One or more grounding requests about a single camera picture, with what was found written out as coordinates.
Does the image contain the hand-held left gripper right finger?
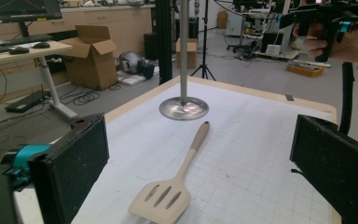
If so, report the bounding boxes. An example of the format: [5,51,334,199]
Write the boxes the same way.
[289,114,358,224]

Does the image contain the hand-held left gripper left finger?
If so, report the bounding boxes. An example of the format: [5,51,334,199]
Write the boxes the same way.
[27,113,110,224]

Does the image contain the beige spatula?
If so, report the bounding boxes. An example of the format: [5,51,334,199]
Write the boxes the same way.
[128,120,211,224]

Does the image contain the metal utensil stand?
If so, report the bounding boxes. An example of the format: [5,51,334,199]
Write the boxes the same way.
[158,0,210,121]

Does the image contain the yellow tray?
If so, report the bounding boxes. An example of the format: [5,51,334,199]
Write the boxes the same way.
[286,60,326,78]

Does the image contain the black flat floor device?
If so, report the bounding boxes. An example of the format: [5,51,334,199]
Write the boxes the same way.
[5,90,49,114]

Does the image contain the black tripod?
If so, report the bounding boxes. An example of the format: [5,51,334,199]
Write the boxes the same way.
[190,0,217,82]

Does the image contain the white foam mat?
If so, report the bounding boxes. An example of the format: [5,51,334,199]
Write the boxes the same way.
[13,79,335,224]

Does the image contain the wooden table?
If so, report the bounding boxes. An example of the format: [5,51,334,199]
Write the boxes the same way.
[12,75,343,224]

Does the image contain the small cardboard box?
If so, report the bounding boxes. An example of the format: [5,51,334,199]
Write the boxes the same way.
[175,37,199,69]

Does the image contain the white flat board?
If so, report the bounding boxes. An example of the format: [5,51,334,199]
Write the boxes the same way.
[117,69,161,88]

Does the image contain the open cardboard box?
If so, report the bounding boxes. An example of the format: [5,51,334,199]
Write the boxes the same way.
[59,24,118,91]

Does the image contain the white-legged desk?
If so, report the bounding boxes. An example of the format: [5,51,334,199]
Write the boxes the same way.
[0,40,80,123]

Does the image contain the grey round appliance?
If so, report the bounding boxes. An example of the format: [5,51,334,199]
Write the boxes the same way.
[116,50,156,79]

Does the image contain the black computer tower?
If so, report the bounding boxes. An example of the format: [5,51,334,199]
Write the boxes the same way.
[143,32,159,62]

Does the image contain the black monitor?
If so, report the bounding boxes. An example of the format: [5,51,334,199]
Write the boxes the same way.
[0,0,63,39]

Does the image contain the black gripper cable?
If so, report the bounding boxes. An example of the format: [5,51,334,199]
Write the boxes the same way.
[338,61,355,135]

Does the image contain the black floor cable coil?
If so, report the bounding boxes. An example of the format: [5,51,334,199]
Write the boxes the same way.
[59,83,101,106]

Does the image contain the black metal frame column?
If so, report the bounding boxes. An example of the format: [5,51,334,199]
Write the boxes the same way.
[155,0,173,86]

